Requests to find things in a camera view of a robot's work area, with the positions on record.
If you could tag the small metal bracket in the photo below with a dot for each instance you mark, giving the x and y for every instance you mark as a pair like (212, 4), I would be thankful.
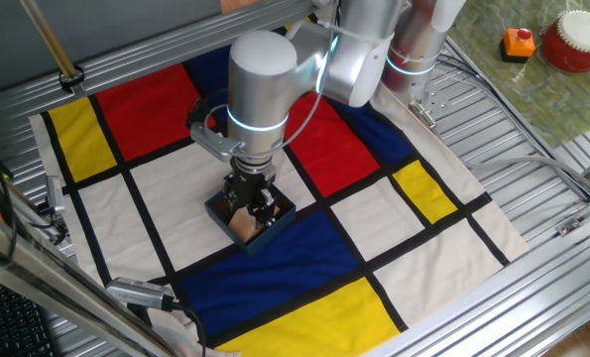
(568, 226)

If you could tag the gold metal pole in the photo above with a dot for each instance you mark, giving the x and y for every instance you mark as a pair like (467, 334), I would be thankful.
(49, 37)

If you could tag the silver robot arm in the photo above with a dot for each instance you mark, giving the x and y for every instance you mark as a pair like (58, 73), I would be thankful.
(260, 84)

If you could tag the green marbled mat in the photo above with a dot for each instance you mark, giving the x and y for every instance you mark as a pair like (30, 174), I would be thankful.
(562, 99)

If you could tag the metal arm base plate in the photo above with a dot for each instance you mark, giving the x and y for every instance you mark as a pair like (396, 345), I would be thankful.
(431, 101)

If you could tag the aluminium frame beam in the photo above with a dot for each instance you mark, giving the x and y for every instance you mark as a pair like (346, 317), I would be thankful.
(51, 282)

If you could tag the silver camera ribbed housing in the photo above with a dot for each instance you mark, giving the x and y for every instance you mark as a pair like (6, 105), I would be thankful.
(136, 292)

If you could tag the black keyboard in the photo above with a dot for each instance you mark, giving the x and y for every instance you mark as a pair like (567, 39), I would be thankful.
(12, 322)

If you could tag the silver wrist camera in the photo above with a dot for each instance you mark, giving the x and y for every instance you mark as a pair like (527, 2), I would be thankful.
(215, 141)

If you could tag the large wooden cube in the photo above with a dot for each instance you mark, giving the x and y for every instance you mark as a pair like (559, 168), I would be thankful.
(242, 228)

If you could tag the red toy drum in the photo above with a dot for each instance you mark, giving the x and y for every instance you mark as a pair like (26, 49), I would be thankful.
(574, 44)

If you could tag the Mondrian pattern cloth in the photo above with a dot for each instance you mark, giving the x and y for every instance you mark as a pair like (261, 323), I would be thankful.
(294, 258)

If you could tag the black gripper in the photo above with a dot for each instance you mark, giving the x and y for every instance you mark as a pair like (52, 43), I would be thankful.
(247, 186)

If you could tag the small grey camera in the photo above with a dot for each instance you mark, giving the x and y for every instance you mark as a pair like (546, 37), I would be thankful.
(55, 194)

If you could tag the dark blue gift box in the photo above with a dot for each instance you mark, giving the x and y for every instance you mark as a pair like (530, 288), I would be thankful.
(270, 238)

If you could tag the black pole clamp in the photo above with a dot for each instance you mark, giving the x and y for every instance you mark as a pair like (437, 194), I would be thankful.
(71, 79)

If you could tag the orange box red button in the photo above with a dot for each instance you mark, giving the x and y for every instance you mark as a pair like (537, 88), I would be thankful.
(516, 45)

